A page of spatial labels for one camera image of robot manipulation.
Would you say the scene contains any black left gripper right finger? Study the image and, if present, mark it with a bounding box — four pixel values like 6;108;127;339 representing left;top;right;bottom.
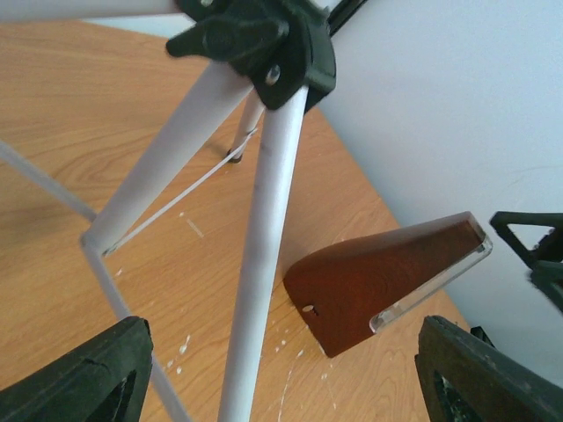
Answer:
415;316;562;421

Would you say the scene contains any brown wooden metronome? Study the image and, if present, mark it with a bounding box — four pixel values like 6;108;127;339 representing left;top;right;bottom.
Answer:
283;211;485;358

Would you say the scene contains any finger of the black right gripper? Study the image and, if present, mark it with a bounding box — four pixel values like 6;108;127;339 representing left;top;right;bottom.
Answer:
529;260;563;312
490;211;562;264

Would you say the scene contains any white tripod music stand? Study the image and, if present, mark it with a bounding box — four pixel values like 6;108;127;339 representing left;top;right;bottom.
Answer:
0;0;338;422

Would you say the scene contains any black enclosure frame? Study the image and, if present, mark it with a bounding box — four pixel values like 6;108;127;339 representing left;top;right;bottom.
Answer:
328;0;367;37

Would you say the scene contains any clear plastic metronome cover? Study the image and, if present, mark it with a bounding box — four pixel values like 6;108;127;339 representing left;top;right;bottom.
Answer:
369;212;493;334

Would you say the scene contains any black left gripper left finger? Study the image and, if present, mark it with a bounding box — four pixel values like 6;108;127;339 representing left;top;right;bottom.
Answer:
1;316;153;421

